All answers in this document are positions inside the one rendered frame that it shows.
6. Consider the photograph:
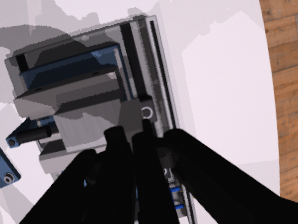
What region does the dark grey block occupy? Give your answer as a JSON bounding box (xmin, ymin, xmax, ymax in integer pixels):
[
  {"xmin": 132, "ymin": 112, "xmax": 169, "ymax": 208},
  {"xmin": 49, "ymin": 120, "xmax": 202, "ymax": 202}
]
[{"xmin": 53, "ymin": 91, "xmax": 124, "ymax": 152}]

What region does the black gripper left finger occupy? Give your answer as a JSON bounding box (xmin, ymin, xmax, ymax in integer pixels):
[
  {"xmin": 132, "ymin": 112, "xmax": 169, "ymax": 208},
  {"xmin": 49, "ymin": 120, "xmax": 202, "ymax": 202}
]
[{"xmin": 19, "ymin": 100, "xmax": 137, "ymax": 224}]

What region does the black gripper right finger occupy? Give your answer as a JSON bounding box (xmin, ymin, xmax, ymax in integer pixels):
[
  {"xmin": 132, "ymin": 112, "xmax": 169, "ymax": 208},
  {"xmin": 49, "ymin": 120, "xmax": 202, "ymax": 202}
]
[{"xmin": 129, "ymin": 98, "xmax": 298, "ymax": 224}]

